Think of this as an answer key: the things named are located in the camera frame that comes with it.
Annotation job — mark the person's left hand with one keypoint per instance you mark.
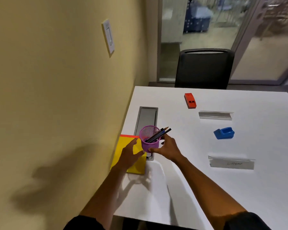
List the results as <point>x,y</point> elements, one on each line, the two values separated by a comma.
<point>128,158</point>

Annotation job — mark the person's right hand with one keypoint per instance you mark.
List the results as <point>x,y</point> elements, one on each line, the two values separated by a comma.
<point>170,149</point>

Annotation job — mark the yellow notepad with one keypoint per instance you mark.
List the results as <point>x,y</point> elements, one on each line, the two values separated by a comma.
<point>140,168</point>

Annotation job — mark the pens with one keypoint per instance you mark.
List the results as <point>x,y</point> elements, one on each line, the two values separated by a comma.
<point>162,133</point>

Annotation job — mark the purple mesh pen cup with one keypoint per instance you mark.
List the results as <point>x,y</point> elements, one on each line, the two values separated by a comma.
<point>148,146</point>

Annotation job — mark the red stapler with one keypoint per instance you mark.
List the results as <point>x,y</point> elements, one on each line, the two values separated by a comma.
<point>190,100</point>

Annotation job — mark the blue tape dispenser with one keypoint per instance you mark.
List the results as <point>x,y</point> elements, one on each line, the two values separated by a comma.
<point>223,134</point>

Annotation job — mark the person's right forearm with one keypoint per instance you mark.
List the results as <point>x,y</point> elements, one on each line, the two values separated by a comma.
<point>206,189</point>

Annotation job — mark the person's left forearm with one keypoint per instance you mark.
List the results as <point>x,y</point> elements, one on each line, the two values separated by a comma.
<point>103,196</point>

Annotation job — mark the person's black left sleeve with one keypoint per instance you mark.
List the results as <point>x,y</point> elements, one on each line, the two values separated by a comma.
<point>84,223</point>

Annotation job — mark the person's black sleeve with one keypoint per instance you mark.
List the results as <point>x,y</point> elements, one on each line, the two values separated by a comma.
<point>84,223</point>
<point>247,222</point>

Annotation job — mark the person's black right sleeve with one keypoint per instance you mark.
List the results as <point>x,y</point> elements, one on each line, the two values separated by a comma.
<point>247,222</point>

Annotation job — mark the clear acrylic name sign holder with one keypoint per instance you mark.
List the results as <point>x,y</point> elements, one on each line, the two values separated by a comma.
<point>214,115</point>
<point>230,164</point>

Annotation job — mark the black mesh office chair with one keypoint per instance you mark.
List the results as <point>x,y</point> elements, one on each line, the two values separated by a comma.
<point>204,71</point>

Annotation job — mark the blue cabinet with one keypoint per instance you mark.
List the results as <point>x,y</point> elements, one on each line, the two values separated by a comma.
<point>196,19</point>

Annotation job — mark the white wall switch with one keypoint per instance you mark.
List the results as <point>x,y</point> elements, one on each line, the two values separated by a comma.
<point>108,37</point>

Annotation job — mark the glass partition with grey frame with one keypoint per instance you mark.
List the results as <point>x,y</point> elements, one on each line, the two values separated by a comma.
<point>261,55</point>

